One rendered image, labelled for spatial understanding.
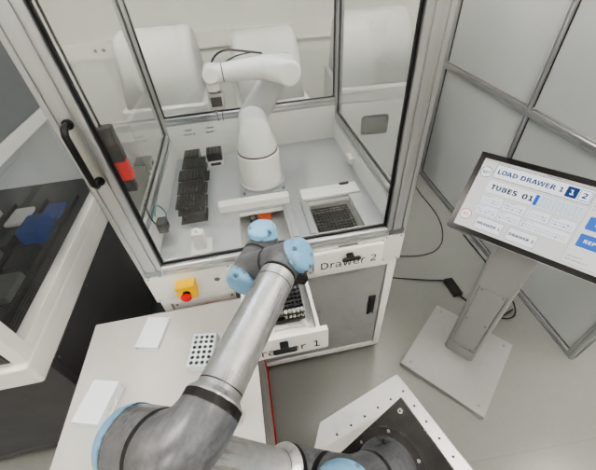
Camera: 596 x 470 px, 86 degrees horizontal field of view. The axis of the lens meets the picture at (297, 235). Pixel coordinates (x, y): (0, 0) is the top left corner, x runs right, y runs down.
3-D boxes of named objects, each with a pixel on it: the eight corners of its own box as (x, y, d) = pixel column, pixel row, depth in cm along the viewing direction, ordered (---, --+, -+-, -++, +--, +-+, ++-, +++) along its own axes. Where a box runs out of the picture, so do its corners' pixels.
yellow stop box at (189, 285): (199, 298, 123) (193, 287, 118) (179, 302, 122) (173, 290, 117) (199, 288, 126) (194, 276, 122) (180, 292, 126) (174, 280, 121)
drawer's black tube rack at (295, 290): (305, 322, 113) (304, 311, 109) (256, 331, 111) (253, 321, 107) (294, 275, 129) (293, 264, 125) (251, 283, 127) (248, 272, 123)
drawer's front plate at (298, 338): (327, 346, 108) (328, 328, 100) (242, 364, 105) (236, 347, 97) (326, 341, 109) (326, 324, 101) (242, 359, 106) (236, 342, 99)
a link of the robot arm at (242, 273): (248, 269, 68) (268, 235, 76) (216, 279, 75) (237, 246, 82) (270, 293, 71) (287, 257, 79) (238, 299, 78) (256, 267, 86)
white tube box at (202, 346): (213, 370, 110) (210, 366, 107) (188, 372, 110) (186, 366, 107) (218, 338, 119) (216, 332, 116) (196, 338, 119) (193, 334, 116)
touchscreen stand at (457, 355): (481, 420, 161) (599, 299, 92) (399, 365, 184) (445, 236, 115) (510, 347, 187) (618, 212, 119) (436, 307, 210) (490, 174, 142)
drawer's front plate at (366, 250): (381, 261, 134) (384, 242, 127) (313, 274, 131) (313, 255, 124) (380, 258, 135) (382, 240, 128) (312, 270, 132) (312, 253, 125)
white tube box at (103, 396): (105, 430, 98) (97, 424, 94) (79, 427, 99) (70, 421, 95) (125, 387, 107) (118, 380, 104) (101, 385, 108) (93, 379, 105)
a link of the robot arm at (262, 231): (239, 235, 79) (253, 214, 85) (246, 264, 86) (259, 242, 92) (269, 241, 77) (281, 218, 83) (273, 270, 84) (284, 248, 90)
